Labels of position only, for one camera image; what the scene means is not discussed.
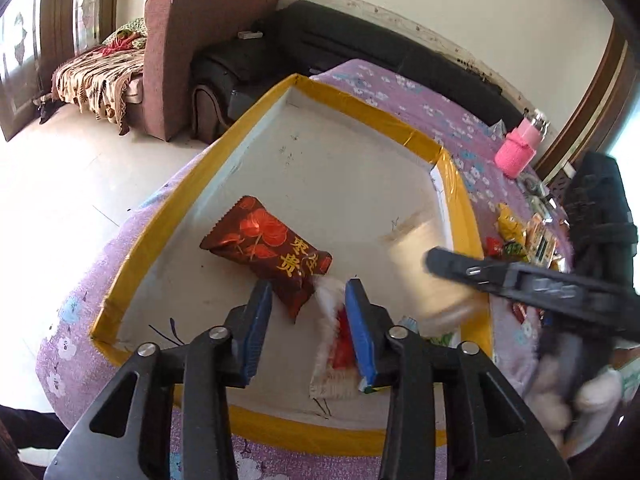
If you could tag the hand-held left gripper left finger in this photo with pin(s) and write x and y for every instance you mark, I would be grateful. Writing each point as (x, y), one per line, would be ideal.
(255, 330)

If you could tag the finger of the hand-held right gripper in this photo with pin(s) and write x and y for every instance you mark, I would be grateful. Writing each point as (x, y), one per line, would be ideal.
(500, 277)

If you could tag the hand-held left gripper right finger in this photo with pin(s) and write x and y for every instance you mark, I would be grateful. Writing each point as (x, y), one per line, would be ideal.
(362, 335)

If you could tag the red and white snack packet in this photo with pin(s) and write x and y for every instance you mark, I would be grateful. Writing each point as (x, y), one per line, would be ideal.
(332, 340)

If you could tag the pale beige snack packet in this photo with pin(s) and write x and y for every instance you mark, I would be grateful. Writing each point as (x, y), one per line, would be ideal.
(442, 310)

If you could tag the dark red flowered snack packet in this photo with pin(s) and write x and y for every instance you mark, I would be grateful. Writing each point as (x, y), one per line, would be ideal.
(250, 240)

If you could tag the white tray with yellow edge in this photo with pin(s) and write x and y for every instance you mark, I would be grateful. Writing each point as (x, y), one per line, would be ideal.
(325, 175)

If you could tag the person's right hand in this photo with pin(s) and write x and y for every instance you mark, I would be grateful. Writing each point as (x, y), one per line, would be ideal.
(597, 395)

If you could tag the pile of assorted snack packets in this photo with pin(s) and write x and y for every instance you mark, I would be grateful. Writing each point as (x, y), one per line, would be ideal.
(510, 225)

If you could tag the pink sleeved bottle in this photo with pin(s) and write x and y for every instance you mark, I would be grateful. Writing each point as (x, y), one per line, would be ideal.
(515, 152)

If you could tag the purple floral tablecloth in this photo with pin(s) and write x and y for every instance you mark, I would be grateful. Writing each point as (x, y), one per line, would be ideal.
(400, 95)

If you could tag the maroon armchair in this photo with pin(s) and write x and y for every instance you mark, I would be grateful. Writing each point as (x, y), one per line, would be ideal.
(170, 60)

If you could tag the black sofa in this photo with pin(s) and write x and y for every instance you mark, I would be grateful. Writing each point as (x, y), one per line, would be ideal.
(350, 35)

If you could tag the grey remote control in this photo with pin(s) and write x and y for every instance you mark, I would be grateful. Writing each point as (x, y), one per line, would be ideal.
(250, 35)

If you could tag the black shoe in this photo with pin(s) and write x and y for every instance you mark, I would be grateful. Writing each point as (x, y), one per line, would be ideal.
(49, 110)

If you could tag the brown patterned blanket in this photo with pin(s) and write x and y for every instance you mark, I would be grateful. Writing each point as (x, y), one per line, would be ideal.
(90, 75)

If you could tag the floral cushion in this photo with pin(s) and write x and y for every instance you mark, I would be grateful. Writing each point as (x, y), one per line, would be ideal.
(127, 30)

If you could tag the wooden glazed door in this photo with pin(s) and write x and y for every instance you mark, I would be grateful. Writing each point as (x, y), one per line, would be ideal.
(55, 5)

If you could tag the brown wooden door frame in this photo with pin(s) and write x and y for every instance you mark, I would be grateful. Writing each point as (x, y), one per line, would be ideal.
(607, 75)

